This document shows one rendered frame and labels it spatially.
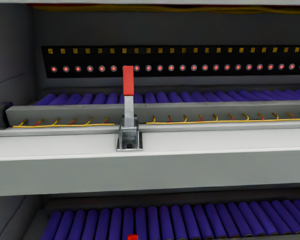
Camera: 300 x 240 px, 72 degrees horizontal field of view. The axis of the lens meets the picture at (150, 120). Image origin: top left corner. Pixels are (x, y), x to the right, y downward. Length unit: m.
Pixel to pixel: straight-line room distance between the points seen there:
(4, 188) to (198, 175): 0.20
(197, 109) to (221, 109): 0.03
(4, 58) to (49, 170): 0.20
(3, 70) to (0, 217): 0.20
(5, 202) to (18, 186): 0.11
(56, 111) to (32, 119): 0.03
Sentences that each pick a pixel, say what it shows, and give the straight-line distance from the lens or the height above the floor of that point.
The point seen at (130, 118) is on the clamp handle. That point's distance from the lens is 0.23.
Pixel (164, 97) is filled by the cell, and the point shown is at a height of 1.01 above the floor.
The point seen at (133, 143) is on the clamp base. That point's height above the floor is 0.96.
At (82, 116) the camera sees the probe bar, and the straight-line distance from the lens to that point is 0.28.
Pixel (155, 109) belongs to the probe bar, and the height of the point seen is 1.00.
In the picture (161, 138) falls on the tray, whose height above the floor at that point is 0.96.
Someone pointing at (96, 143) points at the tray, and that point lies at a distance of 0.24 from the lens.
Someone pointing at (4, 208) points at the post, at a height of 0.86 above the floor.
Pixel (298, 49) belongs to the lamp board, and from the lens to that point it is 0.47.
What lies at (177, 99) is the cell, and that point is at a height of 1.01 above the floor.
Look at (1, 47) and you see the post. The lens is 0.37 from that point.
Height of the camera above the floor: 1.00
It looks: 3 degrees down
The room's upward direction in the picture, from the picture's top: 1 degrees counter-clockwise
